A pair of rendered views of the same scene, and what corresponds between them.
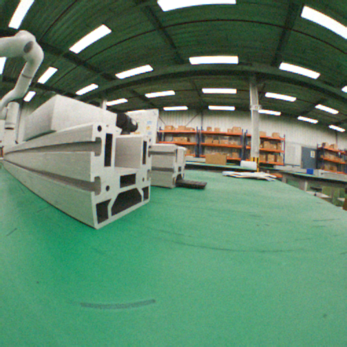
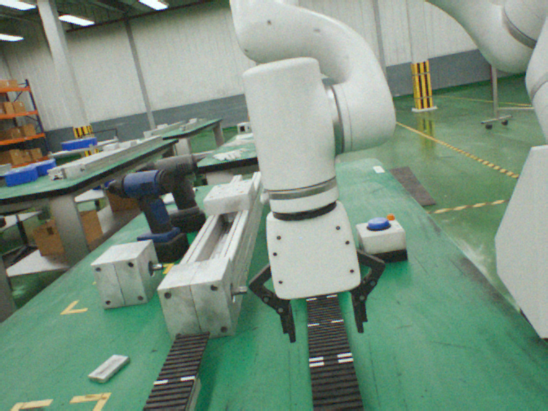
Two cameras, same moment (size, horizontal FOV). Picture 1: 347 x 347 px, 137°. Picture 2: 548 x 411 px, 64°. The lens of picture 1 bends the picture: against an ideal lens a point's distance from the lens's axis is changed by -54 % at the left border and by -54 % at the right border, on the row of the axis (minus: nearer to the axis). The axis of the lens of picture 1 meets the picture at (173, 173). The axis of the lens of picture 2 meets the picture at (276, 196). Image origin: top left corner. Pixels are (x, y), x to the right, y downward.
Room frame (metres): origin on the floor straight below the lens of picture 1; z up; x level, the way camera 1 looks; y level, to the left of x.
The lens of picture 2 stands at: (0.59, 1.46, 1.13)
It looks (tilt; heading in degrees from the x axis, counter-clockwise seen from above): 14 degrees down; 257
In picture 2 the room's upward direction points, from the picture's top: 11 degrees counter-clockwise
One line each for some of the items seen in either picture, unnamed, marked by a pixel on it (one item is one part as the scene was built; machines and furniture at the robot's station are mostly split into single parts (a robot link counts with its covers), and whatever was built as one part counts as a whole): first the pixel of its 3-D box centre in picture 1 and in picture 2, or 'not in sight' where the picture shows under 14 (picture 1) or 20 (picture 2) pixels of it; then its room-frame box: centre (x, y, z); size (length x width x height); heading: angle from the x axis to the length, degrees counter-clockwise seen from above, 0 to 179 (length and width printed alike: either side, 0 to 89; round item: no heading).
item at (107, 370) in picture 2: not in sight; (109, 368); (0.73, 0.84, 0.78); 0.05 x 0.03 x 0.01; 49
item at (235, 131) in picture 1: (221, 149); not in sight; (9.49, -3.06, 1.59); 2.83 x 0.98 x 3.17; 70
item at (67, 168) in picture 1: (26, 160); not in sight; (0.26, 0.43, 0.82); 0.80 x 0.10 x 0.09; 72
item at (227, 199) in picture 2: not in sight; (232, 201); (0.44, 0.37, 0.87); 0.16 x 0.11 x 0.07; 72
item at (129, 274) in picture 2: not in sight; (134, 271); (0.70, 0.58, 0.83); 0.11 x 0.10 x 0.10; 161
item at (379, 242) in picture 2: not in sight; (376, 241); (0.23, 0.73, 0.81); 0.10 x 0.08 x 0.06; 162
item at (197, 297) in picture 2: not in sight; (209, 297); (0.57, 0.79, 0.83); 0.12 x 0.09 x 0.10; 162
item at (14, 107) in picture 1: (11, 113); (293, 121); (0.44, 0.99, 1.09); 0.09 x 0.08 x 0.13; 165
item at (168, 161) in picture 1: (73, 158); (236, 219); (0.44, 0.37, 0.82); 0.80 x 0.10 x 0.09; 72
